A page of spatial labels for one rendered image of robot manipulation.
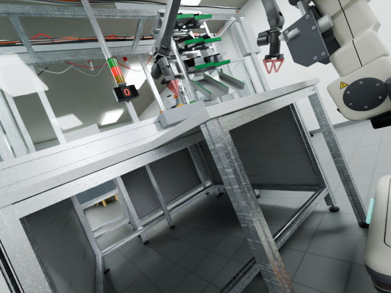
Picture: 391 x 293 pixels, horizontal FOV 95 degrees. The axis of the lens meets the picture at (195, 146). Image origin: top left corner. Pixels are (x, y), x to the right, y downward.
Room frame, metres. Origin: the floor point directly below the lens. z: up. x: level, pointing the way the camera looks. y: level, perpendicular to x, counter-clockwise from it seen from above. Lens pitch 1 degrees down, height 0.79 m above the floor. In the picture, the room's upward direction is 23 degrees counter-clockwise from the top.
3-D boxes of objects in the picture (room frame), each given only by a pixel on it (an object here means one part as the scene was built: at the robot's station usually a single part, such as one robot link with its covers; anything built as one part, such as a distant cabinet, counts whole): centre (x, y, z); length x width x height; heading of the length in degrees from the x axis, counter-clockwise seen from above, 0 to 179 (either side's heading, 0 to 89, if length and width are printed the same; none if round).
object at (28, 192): (1.42, 0.25, 0.85); 1.50 x 1.41 x 0.03; 120
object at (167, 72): (0.95, -0.02, 1.17); 0.10 x 0.07 x 0.07; 121
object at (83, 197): (2.50, 1.60, 0.73); 0.62 x 0.42 x 0.23; 120
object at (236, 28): (2.40, -1.17, 1.43); 0.30 x 0.09 x 1.13; 120
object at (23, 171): (0.77, 0.19, 0.91); 0.89 x 0.06 x 0.11; 120
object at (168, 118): (0.81, -0.01, 0.93); 0.21 x 0.07 x 0.06; 120
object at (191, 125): (0.97, -0.19, 0.84); 0.90 x 0.70 x 0.03; 128
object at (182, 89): (2.03, -0.09, 1.32); 0.14 x 0.14 x 0.38
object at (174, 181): (2.56, 0.03, 0.43); 2.20 x 0.38 x 0.86; 120
